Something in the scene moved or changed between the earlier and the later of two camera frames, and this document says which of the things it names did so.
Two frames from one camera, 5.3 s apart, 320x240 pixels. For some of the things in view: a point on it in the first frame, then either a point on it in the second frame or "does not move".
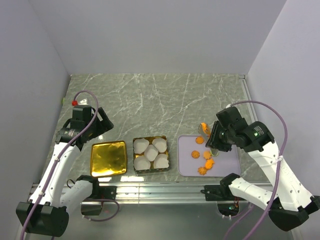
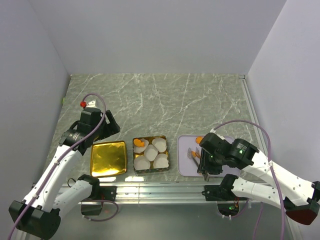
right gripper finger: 213,141 → 201,168
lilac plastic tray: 195,159 does not move
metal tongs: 213,152 → 206,176
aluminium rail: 156,193 does not move
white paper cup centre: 151,152 does not move
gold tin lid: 108,158 does not move
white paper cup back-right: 160,144 does not move
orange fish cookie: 205,128 → 138,142
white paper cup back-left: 140,145 does not move
